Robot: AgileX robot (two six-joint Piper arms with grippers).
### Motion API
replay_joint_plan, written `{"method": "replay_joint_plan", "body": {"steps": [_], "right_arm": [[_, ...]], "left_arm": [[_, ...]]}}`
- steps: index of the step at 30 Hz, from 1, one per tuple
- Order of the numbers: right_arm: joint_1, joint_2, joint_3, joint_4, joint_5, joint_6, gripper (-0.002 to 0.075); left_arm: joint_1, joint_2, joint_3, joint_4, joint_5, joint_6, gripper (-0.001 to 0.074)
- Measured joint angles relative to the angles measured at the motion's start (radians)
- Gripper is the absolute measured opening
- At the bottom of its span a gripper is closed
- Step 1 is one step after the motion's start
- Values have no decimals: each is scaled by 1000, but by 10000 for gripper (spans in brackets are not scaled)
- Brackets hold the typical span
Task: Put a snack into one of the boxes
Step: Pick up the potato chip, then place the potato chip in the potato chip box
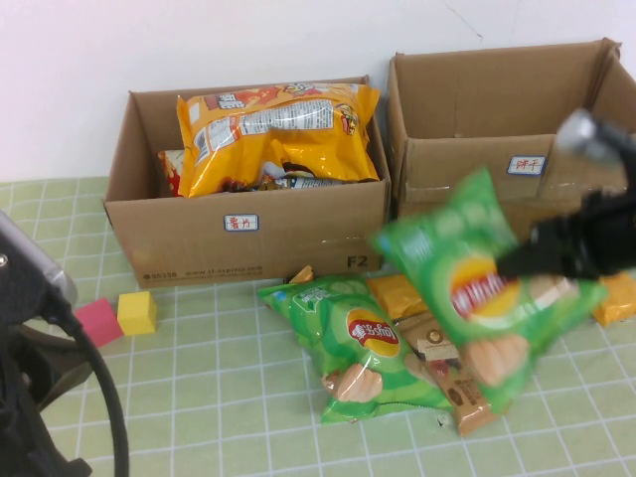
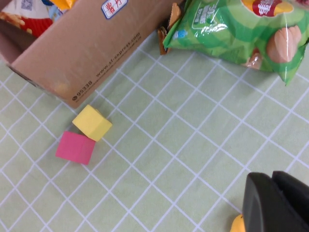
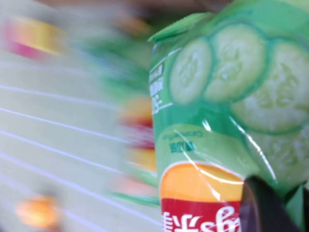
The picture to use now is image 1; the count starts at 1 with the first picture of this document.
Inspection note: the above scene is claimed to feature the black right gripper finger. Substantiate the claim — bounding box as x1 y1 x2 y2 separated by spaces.
495 212 592 278

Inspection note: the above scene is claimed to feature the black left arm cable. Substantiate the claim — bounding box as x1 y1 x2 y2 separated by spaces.
44 297 131 477

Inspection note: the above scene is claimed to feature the taped cardboard box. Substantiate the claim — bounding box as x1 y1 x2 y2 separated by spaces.
387 38 636 252

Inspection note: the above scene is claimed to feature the brown wafer bar packet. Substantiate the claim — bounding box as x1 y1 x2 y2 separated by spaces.
395 312 501 437

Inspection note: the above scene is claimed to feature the plain orange snack packet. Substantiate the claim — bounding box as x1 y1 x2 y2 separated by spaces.
590 271 636 328
366 273 431 320

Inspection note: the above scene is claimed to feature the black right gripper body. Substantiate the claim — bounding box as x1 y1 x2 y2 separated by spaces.
578 186 636 280

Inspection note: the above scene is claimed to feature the pink foam cube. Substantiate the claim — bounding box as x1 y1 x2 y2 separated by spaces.
74 297 124 349

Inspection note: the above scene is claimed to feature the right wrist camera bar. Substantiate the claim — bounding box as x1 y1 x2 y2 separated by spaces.
555 107 636 173

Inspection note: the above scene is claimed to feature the red and white snack bag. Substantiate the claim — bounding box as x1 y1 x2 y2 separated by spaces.
157 148 188 196

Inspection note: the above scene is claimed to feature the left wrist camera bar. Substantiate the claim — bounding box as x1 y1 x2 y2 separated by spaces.
0 211 80 324

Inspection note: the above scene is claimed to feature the green Lay's chip bag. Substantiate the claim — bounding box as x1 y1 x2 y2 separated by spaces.
370 167 610 416
256 275 454 424

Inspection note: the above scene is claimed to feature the cardboard box with F2 print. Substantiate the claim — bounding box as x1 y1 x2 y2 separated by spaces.
102 75 393 289

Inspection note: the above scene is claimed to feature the large orange chip bag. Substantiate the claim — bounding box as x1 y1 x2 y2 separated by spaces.
176 81 382 199

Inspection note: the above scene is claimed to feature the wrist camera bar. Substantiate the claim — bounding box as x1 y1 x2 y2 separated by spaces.
555 107 636 173
0 211 80 324

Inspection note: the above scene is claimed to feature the yellow foam cube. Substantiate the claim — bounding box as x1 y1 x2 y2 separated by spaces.
117 291 159 338

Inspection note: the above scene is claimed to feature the white label red handwriting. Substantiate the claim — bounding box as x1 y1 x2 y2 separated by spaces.
506 156 547 176
223 214 261 233

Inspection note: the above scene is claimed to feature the green checked tablecloth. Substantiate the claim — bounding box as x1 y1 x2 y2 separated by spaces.
0 176 636 477

